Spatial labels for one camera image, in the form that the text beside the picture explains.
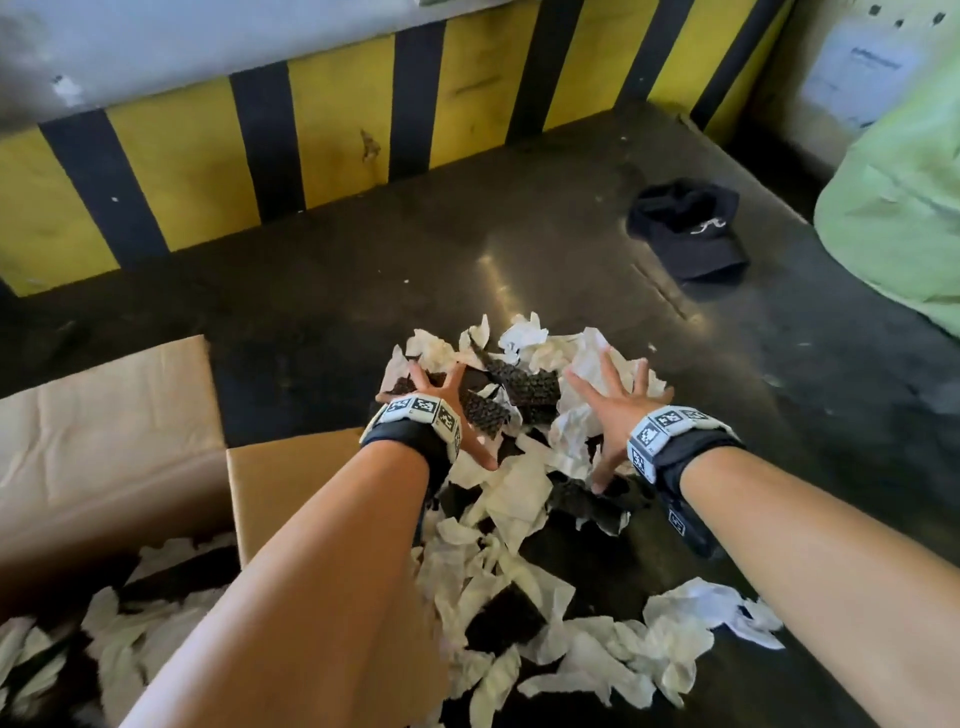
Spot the person's right hand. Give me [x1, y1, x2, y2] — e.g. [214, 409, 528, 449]
[564, 351, 675, 494]

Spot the person's left hand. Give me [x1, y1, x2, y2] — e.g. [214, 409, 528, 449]
[375, 363, 499, 472]

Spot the person's right forearm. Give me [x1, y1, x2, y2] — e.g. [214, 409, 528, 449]
[677, 447, 960, 728]

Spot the person's left forearm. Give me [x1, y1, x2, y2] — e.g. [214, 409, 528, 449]
[120, 438, 445, 728]

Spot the black mesh scrap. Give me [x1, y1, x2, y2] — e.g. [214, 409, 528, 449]
[546, 476, 655, 538]
[486, 351, 561, 426]
[460, 390, 513, 441]

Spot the pile of white paper scraps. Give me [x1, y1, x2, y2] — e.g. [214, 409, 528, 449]
[378, 311, 786, 728]

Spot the black cap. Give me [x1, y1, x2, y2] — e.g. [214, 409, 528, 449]
[626, 178, 751, 285]

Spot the yellow black striped barrier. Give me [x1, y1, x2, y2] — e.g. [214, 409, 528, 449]
[0, 0, 796, 298]

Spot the light green sack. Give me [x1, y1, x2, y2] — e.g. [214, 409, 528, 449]
[813, 75, 960, 340]

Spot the brown cardboard box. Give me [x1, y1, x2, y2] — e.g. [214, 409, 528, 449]
[0, 334, 370, 728]

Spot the heap of boxed paper scraps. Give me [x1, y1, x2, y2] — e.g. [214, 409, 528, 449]
[0, 531, 243, 728]

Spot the black left wrist strap with markers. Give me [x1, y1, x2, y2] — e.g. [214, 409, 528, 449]
[358, 392, 465, 502]

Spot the black wrist strap with markers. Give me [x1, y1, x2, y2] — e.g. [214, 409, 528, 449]
[625, 405, 748, 561]
[358, 392, 465, 502]

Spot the black right wrist strap with markers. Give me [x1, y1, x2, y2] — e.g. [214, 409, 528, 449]
[625, 405, 748, 561]

